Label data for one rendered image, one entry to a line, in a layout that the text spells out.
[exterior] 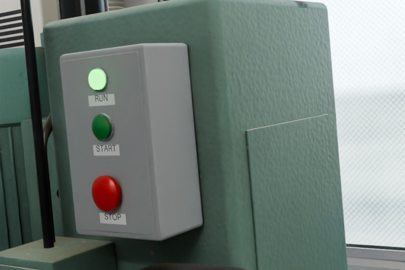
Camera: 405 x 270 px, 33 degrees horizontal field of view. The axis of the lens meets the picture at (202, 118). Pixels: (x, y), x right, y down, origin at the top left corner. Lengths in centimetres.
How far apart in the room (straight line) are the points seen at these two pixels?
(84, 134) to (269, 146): 17
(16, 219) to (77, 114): 29
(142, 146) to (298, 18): 23
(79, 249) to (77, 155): 10
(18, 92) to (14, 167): 9
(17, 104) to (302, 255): 38
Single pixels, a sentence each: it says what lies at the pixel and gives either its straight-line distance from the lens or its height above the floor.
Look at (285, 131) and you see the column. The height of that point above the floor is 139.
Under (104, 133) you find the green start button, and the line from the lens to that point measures 58.
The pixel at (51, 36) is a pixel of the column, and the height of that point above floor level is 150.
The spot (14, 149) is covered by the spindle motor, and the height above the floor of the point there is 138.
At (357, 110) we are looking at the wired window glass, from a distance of 215.
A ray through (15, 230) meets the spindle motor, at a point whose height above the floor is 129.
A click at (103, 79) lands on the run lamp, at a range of 57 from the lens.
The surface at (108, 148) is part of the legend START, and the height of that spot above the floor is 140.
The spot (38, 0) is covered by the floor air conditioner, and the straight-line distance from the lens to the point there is 241.
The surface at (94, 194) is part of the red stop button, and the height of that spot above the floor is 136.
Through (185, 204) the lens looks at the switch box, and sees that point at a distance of 59.
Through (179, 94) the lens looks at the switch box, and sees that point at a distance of 58.
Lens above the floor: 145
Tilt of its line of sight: 3 degrees down
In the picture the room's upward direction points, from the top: 5 degrees counter-clockwise
